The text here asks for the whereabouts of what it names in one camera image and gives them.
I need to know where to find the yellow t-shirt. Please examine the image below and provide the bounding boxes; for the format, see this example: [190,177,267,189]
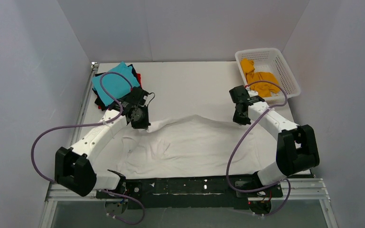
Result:
[240,58,281,98]

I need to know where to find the white plastic basket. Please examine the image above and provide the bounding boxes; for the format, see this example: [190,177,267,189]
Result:
[235,48,301,103]

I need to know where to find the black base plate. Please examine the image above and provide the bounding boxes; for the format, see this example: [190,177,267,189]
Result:
[113,175,283,209]

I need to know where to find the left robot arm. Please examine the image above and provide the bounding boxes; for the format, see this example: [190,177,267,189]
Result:
[54,87,150,197]

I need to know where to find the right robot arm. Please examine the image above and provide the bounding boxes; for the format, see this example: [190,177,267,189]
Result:
[229,85,320,190]

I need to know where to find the folded black t-shirt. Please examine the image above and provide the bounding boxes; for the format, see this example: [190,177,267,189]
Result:
[92,62,141,110]

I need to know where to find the white t-shirt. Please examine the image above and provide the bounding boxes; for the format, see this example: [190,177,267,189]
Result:
[93,115,277,179]

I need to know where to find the folded red t-shirt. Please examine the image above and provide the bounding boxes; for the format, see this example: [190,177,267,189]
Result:
[92,73,141,110]

